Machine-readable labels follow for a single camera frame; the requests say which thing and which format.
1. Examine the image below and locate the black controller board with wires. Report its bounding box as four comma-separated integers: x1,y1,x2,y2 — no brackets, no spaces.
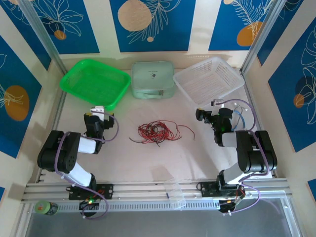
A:
79,198,101,211
218,197,246,213

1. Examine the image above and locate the white plastic basket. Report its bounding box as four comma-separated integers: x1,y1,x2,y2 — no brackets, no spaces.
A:
172,56,245,111

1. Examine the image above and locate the thin white cable with plugs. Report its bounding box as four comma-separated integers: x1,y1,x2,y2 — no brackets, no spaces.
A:
233,99,248,112

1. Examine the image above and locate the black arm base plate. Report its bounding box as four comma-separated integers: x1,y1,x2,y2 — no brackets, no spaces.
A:
199,182,245,198
68,184,115,200

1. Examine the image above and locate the clear plastic organizer box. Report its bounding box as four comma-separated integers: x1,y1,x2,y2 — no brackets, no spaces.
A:
164,181,187,210

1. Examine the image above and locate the aluminium table side rail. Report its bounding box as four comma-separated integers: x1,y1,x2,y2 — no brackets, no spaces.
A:
243,70,277,179
37,73,68,185

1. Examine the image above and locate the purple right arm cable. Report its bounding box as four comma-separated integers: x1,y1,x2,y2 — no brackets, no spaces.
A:
222,98,270,215

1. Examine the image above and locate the aluminium rail frame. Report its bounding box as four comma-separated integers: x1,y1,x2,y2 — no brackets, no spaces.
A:
21,177,293,204

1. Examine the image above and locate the grey metal panel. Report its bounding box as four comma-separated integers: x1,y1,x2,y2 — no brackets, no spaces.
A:
23,209,299,237

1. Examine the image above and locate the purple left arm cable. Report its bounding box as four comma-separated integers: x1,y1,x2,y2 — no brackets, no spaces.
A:
54,111,121,220

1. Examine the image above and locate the green capped bottle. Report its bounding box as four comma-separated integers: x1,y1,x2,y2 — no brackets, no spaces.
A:
34,200,59,216

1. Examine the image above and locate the perforated grey cable duct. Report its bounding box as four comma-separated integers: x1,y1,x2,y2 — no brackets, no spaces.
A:
32,199,288,213

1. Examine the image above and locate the blue cable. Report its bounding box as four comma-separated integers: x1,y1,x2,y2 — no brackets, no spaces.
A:
232,110,247,131

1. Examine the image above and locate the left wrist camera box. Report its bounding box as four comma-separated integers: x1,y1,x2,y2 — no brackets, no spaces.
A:
90,105,105,115

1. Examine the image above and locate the mint green zip pouch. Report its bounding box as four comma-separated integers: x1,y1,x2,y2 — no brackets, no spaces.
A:
130,61,176,99

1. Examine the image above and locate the aluminium corner post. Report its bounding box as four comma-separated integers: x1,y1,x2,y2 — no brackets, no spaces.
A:
18,0,67,74
240,0,284,75

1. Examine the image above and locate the green plastic basket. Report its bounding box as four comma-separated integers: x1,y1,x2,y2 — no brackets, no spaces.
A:
60,59,131,111

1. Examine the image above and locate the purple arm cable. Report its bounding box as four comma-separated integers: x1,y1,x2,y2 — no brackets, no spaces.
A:
54,111,121,220
222,98,270,215

